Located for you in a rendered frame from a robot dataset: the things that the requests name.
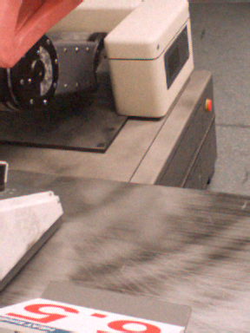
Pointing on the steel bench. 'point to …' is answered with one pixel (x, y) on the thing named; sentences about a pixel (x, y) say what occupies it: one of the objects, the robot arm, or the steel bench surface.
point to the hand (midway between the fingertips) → (3, 49)
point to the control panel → (19, 191)
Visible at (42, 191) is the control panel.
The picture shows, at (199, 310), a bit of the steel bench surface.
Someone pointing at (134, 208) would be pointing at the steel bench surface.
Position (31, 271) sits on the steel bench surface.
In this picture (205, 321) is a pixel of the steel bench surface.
